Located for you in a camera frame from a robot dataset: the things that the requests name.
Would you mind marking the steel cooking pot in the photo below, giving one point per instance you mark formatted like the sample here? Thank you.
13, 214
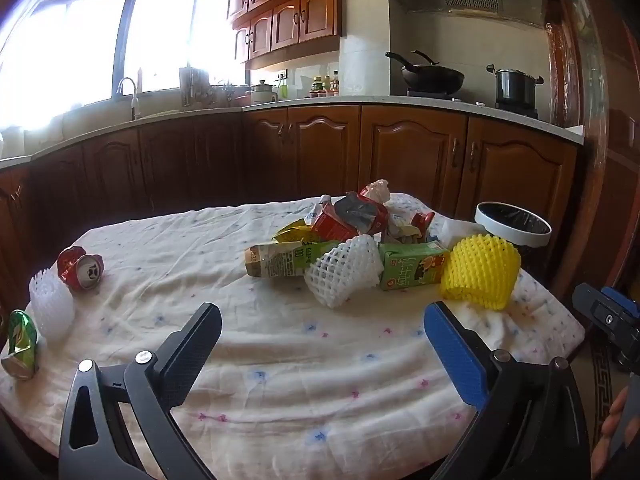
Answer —
515, 87

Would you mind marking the red silver-lined snack bag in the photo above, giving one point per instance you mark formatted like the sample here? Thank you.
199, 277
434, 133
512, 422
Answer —
360, 212

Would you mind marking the green juice carton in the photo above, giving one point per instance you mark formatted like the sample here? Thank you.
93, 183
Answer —
410, 267

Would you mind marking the green bottle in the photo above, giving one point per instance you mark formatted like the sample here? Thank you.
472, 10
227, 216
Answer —
283, 87

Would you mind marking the beige milk carton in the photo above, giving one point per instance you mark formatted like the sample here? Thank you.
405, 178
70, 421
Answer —
280, 260

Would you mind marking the wooden lower cabinets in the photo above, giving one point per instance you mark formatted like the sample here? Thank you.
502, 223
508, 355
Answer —
400, 150

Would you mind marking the white round trash bin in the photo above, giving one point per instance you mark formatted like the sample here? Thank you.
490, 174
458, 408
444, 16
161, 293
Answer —
512, 216

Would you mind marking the white foam fruit net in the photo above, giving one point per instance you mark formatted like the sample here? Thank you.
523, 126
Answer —
345, 270
50, 305

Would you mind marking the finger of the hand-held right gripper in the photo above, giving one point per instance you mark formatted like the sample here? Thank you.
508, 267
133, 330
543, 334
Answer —
595, 310
622, 302

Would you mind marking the crumpled white tissue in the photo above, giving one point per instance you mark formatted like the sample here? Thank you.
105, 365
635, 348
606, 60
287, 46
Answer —
454, 232

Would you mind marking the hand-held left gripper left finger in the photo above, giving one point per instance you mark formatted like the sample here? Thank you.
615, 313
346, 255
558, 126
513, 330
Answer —
192, 345

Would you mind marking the wooden upper cabinets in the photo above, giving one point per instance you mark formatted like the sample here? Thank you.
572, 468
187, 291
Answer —
300, 10

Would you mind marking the crushed green drink can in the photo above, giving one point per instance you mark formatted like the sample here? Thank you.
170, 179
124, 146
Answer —
22, 342

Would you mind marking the white speckled countertop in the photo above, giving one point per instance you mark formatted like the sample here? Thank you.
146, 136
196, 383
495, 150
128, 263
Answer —
310, 101

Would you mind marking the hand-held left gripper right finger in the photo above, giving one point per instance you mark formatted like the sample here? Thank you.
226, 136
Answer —
457, 355

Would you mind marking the white electric cooker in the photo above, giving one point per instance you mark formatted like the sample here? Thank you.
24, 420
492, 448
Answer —
262, 94

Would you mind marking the chrome sink faucet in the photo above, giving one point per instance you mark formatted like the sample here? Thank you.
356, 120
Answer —
134, 97

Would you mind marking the person's right hand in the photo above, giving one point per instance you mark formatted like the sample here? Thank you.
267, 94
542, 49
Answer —
611, 430

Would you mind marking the wooden cabinets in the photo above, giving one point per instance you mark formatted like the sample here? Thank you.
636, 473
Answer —
400, 150
300, 10

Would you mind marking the kitchen window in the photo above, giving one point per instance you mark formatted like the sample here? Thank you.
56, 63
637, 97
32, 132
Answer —
75, 50

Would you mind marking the yellow foam fruit net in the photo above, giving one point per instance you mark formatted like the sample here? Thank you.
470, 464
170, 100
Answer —
480, 270

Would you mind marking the utensil holder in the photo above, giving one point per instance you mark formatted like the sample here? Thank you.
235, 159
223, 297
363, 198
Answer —
194, 87

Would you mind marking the yellow snack wrapper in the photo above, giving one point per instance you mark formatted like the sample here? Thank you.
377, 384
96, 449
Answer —
292, 231

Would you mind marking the yellow condiment bottle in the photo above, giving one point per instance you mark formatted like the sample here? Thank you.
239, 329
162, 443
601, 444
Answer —
326, 85

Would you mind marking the crumpled foil wrapper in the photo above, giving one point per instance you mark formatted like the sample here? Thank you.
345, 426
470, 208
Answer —
400, 232

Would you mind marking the white floral tablecloth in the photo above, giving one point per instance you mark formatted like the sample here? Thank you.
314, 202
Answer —
300, 360

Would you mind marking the pink plastic bag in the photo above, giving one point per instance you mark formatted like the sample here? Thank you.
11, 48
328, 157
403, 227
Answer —
376, 191

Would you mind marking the crushed red drink can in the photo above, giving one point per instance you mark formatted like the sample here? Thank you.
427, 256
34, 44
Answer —
80, 270

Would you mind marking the plastic-wrapped wooden door frame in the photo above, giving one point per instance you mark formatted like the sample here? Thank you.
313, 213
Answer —
590, 110

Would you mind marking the red drink carton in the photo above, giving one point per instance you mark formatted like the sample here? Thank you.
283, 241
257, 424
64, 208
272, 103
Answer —
332, 225

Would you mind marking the gas stove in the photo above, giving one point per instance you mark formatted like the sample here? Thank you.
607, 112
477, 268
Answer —
450, 97

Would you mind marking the black wok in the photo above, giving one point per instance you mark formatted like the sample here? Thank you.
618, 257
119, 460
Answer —
432, 77

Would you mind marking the dark condiment jar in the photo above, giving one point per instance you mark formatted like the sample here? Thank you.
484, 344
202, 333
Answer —
316, 87

